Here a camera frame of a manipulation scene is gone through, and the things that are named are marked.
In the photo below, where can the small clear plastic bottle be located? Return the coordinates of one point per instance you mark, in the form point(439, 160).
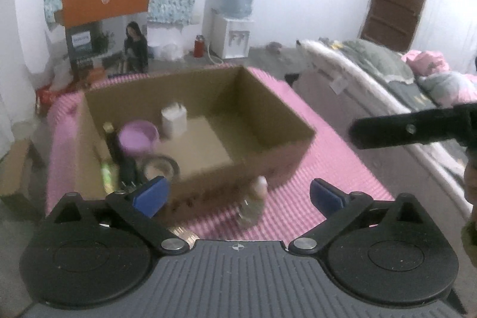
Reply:
point(253, 204)

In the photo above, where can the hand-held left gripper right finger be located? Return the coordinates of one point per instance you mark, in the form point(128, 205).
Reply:
point(326, 195)

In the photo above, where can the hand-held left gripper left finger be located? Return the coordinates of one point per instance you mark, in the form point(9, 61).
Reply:
point(151, 193)

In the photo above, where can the red thermos bottle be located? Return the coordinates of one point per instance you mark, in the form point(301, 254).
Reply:
point(199, 46)

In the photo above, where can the red snack packet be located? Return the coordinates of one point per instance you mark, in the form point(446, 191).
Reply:
point(45, 100)

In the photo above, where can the pink blanket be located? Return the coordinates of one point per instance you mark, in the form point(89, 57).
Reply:
point(426, 61)

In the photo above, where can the black plug adapter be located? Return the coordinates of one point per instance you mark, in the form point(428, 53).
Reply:
point(128, 172)

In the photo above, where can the white water dispenser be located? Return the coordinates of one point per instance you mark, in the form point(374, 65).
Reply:
point(233, 36)

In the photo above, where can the green tube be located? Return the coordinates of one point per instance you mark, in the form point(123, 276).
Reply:
point(108, 176)

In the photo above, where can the white bed mattress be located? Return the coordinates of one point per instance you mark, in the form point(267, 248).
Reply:
point(372, 90)

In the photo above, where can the pink checkered tablecloth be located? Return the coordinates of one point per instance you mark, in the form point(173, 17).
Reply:
point(335, 172)

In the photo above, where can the printed appliance carton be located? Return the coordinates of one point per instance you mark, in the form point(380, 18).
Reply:
point(108, 46)

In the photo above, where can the round dark-rimmed container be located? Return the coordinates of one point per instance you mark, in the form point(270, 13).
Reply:
point(162, 167)

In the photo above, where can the small brown cardboard carton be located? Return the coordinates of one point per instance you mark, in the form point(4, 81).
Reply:
point(18, 172)

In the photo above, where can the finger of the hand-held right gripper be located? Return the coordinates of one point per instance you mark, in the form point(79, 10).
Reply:
point(391, 130)

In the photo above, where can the white plastic bag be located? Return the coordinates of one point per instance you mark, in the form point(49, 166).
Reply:
point(169, 50)

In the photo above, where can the grey quilt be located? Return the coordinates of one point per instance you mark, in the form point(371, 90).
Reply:
point(376, 61)

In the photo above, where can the white small container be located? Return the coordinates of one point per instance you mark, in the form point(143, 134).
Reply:
point(174, 120)

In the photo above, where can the brown cardboard box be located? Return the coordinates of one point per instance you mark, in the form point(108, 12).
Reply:
point(268, 109)

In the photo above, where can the purple bowl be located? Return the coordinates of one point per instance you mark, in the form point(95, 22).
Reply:
point(138, 137)

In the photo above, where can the dark bottle with gold cap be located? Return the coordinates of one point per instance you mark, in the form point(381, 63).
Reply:
point(111, 143)

